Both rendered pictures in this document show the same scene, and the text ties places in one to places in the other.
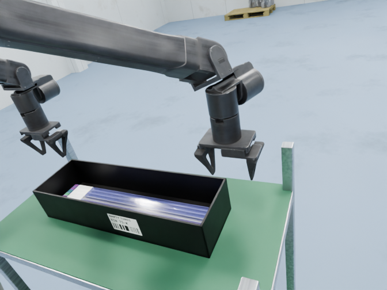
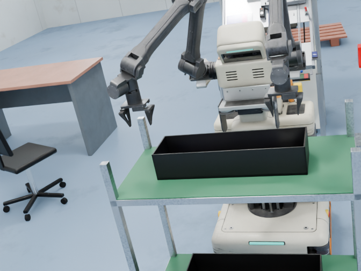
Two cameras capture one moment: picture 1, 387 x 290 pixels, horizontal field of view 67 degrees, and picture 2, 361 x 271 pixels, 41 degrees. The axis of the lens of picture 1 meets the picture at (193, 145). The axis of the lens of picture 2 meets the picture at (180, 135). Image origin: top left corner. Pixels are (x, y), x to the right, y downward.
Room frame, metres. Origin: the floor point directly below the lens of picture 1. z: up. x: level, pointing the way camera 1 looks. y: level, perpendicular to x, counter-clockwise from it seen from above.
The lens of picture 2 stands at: (2.30, -0.26, 1.83)
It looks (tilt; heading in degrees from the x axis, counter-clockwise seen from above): 23 degrees down; 169
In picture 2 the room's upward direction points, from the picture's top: 12 degrees counter-clockwise
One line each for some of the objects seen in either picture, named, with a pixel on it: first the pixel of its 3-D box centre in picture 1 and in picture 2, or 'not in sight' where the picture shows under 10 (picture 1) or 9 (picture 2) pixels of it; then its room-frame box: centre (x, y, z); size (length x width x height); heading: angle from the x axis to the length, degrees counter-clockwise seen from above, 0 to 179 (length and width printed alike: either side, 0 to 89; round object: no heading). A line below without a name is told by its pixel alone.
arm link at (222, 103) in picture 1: (224, 99); (128, 83); (0.51, -0.07, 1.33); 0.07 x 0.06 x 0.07; 129
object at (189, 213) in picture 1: (130, 206); not in sight; (0.68, 0.22, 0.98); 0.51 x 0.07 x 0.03; 59
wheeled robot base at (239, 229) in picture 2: not in sight; (274, 221); (0.01, 0.62, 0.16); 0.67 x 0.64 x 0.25; 149
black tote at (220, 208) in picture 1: (128, 199); (230, 154); (0.68, 0.22, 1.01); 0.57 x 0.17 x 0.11; 59
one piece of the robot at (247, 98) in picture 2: not in sight; (248, 108); (0.26, 0.47, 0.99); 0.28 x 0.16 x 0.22; 59
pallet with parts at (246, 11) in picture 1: (249, 8); not in sight; (9.18, -2.49, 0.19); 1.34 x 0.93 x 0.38; 61
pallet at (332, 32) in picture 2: not in sight; (297, 38); (-4.02, 2.87, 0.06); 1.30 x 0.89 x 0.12; 61
